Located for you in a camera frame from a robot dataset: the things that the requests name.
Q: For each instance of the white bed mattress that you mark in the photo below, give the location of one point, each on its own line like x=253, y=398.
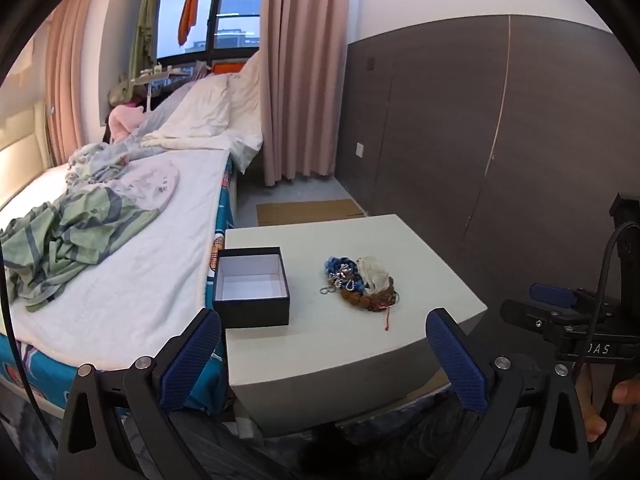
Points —
x=136, y=299

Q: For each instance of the pink curtain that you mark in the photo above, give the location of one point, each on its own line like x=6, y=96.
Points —
x=62, y=77
x=303, y=47

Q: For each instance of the white drying rack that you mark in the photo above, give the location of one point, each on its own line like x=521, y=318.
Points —
x=156, y=75

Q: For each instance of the white printed shirt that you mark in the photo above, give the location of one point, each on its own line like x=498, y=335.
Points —
x=149, y=186

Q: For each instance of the green striped blanket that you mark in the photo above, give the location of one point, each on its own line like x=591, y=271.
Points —
x=48, y=247

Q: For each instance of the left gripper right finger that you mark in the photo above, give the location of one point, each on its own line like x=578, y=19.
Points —
x=529, y=424

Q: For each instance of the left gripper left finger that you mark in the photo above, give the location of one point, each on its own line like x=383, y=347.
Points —
x=94, y=444

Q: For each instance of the white pillow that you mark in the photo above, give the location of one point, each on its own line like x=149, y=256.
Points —
x=218, y=113

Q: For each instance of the pink curtain right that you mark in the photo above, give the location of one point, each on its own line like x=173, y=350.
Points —
x=303, y=47

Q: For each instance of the light blue floral quilt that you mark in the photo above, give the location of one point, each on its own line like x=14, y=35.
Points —
x=103, y=161

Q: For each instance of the pink plush toy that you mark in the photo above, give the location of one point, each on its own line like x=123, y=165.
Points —
x=123, y=120

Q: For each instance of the pink curtain left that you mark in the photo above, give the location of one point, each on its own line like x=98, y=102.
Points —
x=62, y=77

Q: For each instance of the brown cardboard sheet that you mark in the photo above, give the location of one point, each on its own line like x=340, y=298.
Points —
x=282, y=214

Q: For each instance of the teal patterned bed sheet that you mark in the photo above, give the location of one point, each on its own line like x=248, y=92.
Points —
x=222, y=239

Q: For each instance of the window with dark frame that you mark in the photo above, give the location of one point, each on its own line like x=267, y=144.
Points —
x=222, y=29

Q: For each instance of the black jewelry box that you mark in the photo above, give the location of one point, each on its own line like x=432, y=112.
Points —
x=251, y=288

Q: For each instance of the orange hanging garment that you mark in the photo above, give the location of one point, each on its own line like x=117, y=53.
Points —
x=188, y=19

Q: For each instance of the green hanging garment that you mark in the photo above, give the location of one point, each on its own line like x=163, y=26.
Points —
x=143, y=47

